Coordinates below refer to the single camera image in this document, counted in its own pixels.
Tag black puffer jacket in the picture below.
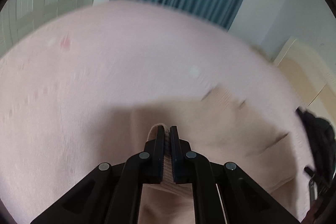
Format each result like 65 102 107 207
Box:
295 108 335 184

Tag pink knit sweater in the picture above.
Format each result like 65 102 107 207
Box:
130 87 309 219

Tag pink bed sheet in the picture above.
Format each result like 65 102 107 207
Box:
1 1 313 223

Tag cream wooden headboard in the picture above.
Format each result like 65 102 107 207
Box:
273 37 335 119

